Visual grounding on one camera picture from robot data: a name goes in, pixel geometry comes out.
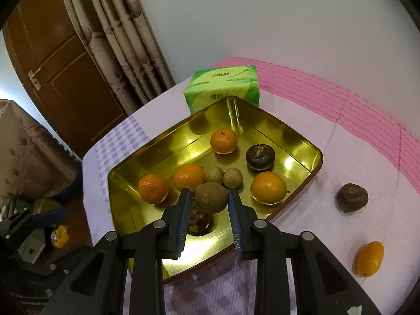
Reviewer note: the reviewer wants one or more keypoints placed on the yellow plastic knob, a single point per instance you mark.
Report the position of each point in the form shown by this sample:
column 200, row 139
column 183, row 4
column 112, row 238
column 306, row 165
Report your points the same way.
column 60, row 236

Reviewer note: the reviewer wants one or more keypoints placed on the dark water chestnut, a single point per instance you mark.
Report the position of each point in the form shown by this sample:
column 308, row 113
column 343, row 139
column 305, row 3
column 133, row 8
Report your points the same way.
column 200, row 221

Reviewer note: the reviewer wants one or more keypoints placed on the orange tangerine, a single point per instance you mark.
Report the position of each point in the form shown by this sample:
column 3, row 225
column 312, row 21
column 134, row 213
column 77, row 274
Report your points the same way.
column 268, row 187
column 153, row 188
column 223, row 141
column 188, row 177

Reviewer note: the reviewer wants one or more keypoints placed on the brown longan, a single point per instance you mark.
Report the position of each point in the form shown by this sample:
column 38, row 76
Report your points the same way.
column 213, row 175
column 211, row 198
column 232, row 177

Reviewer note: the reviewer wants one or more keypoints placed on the green tissue pack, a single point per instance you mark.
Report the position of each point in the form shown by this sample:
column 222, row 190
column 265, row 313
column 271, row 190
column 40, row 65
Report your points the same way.
column 223, row 85

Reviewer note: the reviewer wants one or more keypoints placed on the brown wooden door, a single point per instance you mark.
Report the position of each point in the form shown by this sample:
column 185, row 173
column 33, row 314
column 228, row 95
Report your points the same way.
column 65, row 72

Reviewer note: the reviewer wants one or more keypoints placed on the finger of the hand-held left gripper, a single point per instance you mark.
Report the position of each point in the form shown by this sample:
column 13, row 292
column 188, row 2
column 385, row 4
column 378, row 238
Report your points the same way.
column 49, row 216

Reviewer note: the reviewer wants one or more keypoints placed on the oval orange kumquat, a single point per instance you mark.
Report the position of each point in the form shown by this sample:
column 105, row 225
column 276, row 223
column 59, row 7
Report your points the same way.
column 370, row 258

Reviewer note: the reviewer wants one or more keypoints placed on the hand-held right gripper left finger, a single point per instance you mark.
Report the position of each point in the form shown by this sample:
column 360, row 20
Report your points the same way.
column 183, row 226

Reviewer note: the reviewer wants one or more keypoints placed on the brown printed armchair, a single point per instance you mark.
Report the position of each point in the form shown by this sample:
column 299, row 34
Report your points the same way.
column 23, row 144

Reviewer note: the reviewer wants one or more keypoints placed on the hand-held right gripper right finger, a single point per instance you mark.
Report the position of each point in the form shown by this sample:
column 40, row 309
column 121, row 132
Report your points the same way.
column 234, row 226

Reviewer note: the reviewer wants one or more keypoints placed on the beige patterned curtain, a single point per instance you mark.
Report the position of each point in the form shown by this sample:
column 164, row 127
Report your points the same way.
column 115, row 39

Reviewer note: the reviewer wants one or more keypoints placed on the dark mangosteen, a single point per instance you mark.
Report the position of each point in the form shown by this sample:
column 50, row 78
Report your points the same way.
column 351, row 198
column 260, row 157

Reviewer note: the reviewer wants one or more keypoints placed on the red tin box gold inside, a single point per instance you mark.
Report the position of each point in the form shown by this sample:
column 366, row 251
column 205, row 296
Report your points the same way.
column 279, row 131

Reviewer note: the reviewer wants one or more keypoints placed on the pink woven mat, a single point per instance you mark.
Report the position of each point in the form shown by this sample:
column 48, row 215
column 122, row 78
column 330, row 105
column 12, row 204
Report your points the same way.
column 361, row 111

